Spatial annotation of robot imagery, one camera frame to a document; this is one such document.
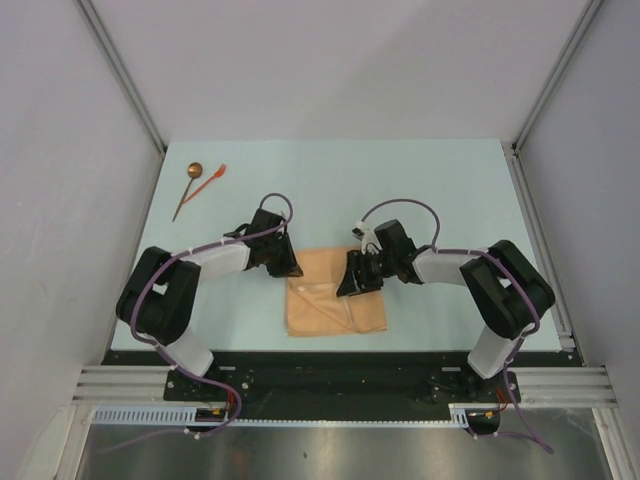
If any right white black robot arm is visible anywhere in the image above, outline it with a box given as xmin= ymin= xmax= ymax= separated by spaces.
xmin=336 ymin=219 xmax=555 ymax=401

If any aluminium frame post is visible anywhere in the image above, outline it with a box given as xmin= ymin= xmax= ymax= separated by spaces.
xmin=73 ymin=0 xmax=168 ymax=159
xmin=510 ymin=0 xmax=606 ymax=154

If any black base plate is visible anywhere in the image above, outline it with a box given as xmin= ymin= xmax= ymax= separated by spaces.
xmin=163 ymin=352 xmax=521 ymax=422

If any orange plastic fork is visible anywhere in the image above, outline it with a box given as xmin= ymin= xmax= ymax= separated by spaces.
xmin=184 ymin=163 xmax=227 ymax=203

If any copper spoon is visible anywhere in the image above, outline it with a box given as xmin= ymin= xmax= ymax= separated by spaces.
xmin=172 ymin=162 xmax=203 ymax=222

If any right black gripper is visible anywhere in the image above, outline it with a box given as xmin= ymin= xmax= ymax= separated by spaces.
xmin=337 ymin=249 xmax=396 ymax=297

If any right aluminium frame post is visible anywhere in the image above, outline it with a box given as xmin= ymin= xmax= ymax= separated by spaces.
xmin=510 ymin=0 xmax=606 ymax=154

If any left aluminium frame post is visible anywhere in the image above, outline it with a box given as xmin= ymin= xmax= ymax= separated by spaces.
xmin=73 ymin=0 xmax=168 ymax=159

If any orange cloth napkin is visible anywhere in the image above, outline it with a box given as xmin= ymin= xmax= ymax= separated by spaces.
xmin=285 ymin=247 xmax=387 ymax=337

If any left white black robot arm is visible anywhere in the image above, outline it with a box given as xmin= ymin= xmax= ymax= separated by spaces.
xmin=115 ymin=208 xmax=303 ymax=400

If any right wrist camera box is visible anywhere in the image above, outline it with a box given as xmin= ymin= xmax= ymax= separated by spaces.
xmin=352 ymin=220 xmax=380 ymax=253

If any slotted cable duct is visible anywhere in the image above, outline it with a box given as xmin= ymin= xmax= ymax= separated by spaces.
xmin=92 ymin=404 xmax=487 ymax=429

